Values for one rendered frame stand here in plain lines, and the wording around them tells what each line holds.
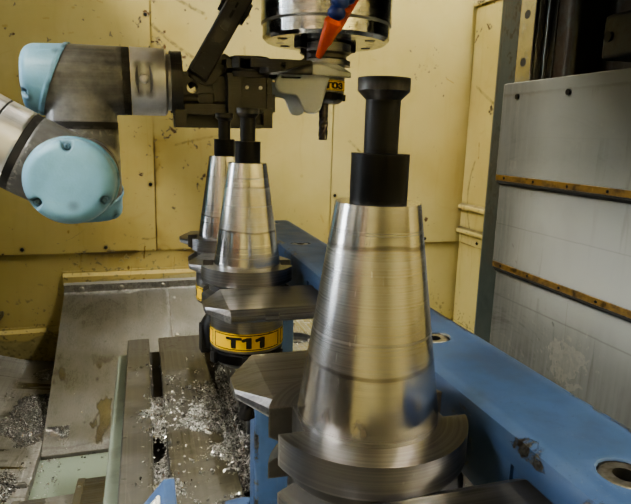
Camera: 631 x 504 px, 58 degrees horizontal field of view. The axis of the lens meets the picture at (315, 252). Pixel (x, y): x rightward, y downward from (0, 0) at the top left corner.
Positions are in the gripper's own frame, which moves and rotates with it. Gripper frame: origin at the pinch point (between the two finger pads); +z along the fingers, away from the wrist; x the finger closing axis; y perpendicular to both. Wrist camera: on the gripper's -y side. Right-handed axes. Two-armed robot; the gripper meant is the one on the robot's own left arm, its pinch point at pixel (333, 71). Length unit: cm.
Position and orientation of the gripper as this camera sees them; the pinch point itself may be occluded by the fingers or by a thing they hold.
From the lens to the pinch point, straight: 74.5
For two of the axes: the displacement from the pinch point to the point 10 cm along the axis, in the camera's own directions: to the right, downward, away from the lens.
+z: 9.6, -0.5, 2.9
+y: -0.1, 9.8, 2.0
